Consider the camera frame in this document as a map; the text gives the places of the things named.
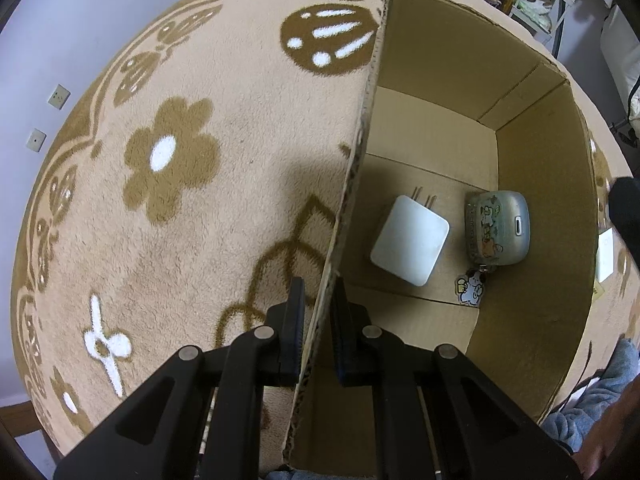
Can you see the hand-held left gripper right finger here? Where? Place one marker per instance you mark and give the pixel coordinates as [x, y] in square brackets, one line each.
[337, 332]

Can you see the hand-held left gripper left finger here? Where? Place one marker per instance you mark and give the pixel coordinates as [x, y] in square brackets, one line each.
[299, 332]

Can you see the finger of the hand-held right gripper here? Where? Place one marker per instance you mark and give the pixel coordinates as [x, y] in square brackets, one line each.
[626, 207]

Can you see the cardboard box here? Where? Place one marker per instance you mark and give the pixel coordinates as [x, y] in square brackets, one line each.
[540, 310]

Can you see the white flat card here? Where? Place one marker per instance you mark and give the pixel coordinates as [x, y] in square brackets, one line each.
[605, 255]

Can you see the white square charger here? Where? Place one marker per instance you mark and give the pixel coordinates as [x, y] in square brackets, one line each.
[410, 240]

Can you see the cartoon print earbuds case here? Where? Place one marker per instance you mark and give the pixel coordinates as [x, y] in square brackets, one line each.
[500, 230]

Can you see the beige flower pattern blanket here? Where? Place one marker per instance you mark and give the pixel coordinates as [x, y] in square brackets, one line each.
[200, 210]

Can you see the pale green folded cloth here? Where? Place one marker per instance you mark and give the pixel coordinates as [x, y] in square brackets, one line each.
[537, 12]

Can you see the person's bare leg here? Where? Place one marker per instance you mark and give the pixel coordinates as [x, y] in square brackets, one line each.
[607, 445]

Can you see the white wall socket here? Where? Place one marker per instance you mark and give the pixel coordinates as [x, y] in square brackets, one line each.
[36, 140]
[58, 97]

